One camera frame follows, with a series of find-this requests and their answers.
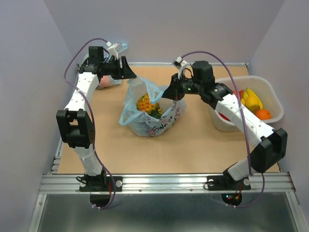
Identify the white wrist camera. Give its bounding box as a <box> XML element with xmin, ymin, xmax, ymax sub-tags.
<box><xmin>106</xmin><ymin>41</ymin><xmax>124</xmax><ymax>59</ymax></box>
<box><xmin>172</xmin><ymin>56</ymin><xmax>189</xmax><ymax>73</ymax></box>

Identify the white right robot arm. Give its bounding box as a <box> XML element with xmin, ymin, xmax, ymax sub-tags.
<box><xmin>162</xmin><ymin>57</ymin><xmax>288</xmax><ymax>189</ymax></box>

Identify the orange pineapple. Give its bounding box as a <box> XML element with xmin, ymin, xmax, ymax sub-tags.
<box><xmin>136</xmin><ymin>93</ymin><xmax>163</xmax><ymax>119</ymax></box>

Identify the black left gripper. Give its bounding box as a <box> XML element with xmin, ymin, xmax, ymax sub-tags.
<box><xmin>100</xmin><ymin>56</ymin><xmax>136</xmax><ymax>80</ymax></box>

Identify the light blue printed plastic bag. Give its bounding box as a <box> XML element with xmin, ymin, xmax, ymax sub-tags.
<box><xmin>119</xmin><ymin>77</ymin><xmax>186</xmax><ymax>137</ymax></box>

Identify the tied blue bag of fruit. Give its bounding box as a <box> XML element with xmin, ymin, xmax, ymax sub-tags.
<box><xmin>96</xmin><ymin>43</ymin><xmax>128</xmax><ymax>89</ymax></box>

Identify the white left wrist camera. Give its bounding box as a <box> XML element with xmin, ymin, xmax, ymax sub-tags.
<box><xmin>106</xmin><ymin>41</ymin><xmax>124</xmax><ymax>59</ymax></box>

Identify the aluminium front rail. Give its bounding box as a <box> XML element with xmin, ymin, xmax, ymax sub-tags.
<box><xmin>39</xmin><ymin>173</ymin><xmax>295</xmax><ymax>195</ymax></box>

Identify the red apple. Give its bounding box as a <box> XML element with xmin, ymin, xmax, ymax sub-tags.
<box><xmin>219</xmin><ymin>113</ymin><xmax>230</xmax><ymax>121</ymax></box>

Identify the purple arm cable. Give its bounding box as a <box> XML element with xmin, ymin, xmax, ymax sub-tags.
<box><xmin>63</xmin><ymin>37</ymin><xmax>116</xmax><ymax>210</ymax></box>
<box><xmin>181</xmin><ymin>50</ymin><xmax>266</xmax><ymax>209</ymax></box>

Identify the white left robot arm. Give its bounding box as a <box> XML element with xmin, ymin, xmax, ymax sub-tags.
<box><xmin>56</xmin><ymin>43</ymin><xmax>137</xmax><ymax>190</ymax></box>

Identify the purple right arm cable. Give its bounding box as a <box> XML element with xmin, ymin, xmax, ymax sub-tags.
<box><xmin>181</xmin><ymin>50</ymin><xmax>266</xmax><ymax>209</ymax></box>

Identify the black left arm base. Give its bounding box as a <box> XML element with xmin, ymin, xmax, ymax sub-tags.
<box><xmin>76</xmin><ymin>170</ymin><xmax>123</xmax><ymax>210</ymax></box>

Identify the orange fruit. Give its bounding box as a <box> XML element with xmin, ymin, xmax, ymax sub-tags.
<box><xmin>255</xmin><ymin>109</ymin><xmax>272</xmax><ymax>120</ymax></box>

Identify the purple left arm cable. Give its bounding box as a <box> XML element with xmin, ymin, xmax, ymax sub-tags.
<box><xmin>63</xmin><ymin>37</ymin><xmax>116</xmax><ymax>210</ymax></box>

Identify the white plastic basket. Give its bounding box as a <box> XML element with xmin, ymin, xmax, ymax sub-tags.
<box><xmin>210</xmin><ymin>76</ymin><xmax>284</xmax><ymax>132</ymax></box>

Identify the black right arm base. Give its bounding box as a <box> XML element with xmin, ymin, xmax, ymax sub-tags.
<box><xmin>203</xmin><ymin>171</ymin><xmax>251</xmax><ymax>208</ymax></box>

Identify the red strawberry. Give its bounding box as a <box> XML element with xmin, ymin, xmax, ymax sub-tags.
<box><xmin>233</xmin><ymin>89</ymin><xmax>245</xmax><ymax>99</ymax></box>

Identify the yellow banana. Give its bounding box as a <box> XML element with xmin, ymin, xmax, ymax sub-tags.
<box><xmin>242</xmin><ymin>88</ymin><xmax>264</xmax><ymax>109</ymax></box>

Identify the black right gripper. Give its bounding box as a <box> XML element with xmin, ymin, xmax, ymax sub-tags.
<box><xmin>161</xmin><ymin>72</ymin><xmax>204</xmax><ymax>101</ymax></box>

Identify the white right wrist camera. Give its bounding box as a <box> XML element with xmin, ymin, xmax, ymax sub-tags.
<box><xmin>172</xmin><ymin>56</ymin><xmax>189</xmax><ymax>73</ymax></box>

